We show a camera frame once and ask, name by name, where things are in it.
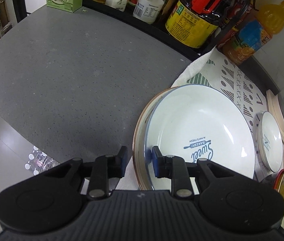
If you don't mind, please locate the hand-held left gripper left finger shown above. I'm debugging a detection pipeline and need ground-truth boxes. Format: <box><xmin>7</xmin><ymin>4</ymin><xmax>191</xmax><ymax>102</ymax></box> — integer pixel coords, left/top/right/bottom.
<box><xmin>42</xmin><ymin>146</ymin><xmax>128</xmax><ymax>199</ymax></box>

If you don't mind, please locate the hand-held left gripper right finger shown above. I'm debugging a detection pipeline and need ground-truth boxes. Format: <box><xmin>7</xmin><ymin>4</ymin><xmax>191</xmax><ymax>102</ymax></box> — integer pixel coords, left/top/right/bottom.
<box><xmin>152</xmin><ymin>146</ymin><xmax>235</xmax><ymax>198</ymax></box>

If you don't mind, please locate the white plate with flower print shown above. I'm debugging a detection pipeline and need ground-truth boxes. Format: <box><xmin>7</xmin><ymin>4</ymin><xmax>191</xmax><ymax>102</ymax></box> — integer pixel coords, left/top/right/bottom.
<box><xmin>132</xmin><ymin>87</ymin><xmax>182</xmax><ymax>191</ymax></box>

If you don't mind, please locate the large white blue-print plate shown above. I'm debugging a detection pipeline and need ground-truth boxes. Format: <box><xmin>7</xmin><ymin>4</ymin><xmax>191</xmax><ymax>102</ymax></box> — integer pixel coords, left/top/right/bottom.
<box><xmin>144</xmin><ymin>85</ymin><xmax>256</xmax><ymax>191</ymax></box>

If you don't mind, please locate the small white blue-print plate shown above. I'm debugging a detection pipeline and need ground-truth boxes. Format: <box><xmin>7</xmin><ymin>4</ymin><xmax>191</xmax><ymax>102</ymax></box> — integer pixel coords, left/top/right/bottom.
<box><xmin>255</xmin><ymin>111</ymin><xmax>284</xmax><ymax>172</ymax></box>

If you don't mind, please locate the red and black bowl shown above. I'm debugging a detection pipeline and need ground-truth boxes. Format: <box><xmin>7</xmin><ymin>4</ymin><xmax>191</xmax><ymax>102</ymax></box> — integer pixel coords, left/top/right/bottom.
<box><xmin>261</xmin><ymin>169</ymin><xmax>284</xmax><ymax>192</ymax></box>

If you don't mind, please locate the pack of water bottles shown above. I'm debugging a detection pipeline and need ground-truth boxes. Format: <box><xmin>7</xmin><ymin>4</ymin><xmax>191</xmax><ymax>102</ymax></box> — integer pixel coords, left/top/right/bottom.
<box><xmin>24</xmin><ymin>145</ymin><xmax>58</xmax><ymax>177</ymax></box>

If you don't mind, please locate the patterned fringed table cloth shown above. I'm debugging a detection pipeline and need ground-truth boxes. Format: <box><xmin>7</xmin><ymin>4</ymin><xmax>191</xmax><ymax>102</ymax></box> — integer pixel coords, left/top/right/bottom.
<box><xmin>172</xmin><ymin>53</ymin><xmax>284</xmax><ymax>181</ymax></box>

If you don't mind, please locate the large soy sauce bottle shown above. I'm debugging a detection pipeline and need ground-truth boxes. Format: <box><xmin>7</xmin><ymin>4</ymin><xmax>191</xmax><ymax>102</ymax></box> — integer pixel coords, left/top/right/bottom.
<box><xmin>165</xmin><ymin>0</ymin><xmax>244</xmax><ymax>49</ymax></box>

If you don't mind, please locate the black shelf rack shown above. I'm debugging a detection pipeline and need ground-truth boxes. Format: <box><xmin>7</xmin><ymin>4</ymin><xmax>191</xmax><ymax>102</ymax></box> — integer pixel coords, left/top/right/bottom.
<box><xmin>82</xmin><ymin>0</ymin><xmax>258</xmax><ymax>56</ymax></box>

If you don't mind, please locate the white-cap white-label bottle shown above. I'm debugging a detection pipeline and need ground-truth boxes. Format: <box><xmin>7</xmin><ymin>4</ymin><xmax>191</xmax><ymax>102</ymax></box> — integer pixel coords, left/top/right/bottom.
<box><xmin>132</xmin><ymin>0</ymin><xmax>166</xmax><ymax>25</ymax></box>

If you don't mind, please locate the orange juice bottle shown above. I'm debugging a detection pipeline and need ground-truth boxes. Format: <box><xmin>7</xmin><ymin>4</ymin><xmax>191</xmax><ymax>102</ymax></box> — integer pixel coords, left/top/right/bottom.
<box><xmin>223</xmin><ymin>0</ymin><xmax>284</xmax><ymax>64</ymax></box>

